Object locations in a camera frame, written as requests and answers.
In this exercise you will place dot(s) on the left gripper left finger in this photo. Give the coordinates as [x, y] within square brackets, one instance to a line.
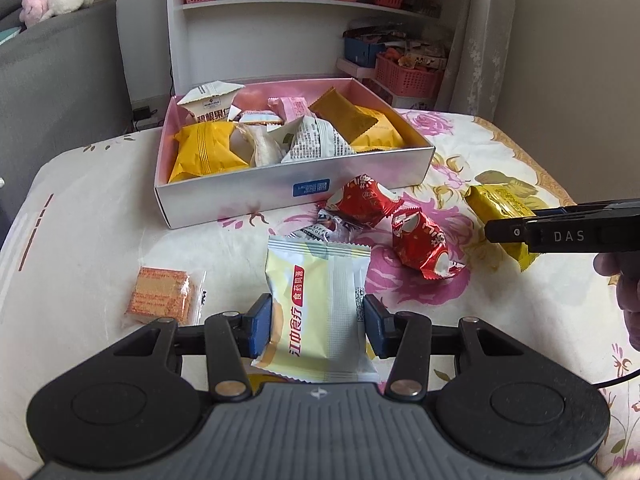
[256, 324]

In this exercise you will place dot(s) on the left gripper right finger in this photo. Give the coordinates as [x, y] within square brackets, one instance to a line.
[381, 330]

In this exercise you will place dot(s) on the pale yellow snack packet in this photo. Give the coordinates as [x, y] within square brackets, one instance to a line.
[317, 323]

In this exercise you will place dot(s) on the red candy packet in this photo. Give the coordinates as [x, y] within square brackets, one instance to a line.
[420, 244]
[364, 201]

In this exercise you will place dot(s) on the orange cracker packet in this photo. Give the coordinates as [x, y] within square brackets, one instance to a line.
[166, 293]

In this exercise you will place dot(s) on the golden yellow snack packet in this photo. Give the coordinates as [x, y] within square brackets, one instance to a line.
[495, 202]

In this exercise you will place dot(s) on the pink snack packet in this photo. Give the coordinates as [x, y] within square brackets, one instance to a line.
[289, 108]

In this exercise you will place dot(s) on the right hand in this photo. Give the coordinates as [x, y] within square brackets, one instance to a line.
[627, 294]

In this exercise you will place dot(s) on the yellow snack packet left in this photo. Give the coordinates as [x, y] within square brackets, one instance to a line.
[204, 149]

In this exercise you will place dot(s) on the white grey snack packet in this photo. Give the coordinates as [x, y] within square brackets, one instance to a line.
[307, 138]

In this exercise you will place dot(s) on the yellow snack packet right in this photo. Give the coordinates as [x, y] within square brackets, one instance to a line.
[365, 129]

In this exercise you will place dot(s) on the lace curtain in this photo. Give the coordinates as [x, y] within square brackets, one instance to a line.
[477, 60]

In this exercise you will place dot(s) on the white orange snack packet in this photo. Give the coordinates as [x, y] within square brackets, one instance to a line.
[267, 118]

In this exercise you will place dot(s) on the white storage box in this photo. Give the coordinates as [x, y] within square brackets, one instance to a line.
[405, 102]

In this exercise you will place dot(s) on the white triangular snack packet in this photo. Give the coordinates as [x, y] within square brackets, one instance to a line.
[211, 102]

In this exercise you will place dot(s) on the pink basket on floor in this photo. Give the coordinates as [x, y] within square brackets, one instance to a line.
[408, 82]

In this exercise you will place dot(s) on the blue storage bin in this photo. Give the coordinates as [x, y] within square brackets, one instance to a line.
[362, 53]

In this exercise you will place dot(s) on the white bookshelf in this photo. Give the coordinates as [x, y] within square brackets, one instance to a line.
[254, 40]

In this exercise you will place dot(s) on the grey sofa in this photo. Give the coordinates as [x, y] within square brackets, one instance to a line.
[63, 86]

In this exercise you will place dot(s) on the power strip with cable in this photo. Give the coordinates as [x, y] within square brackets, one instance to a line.
[143, 113]

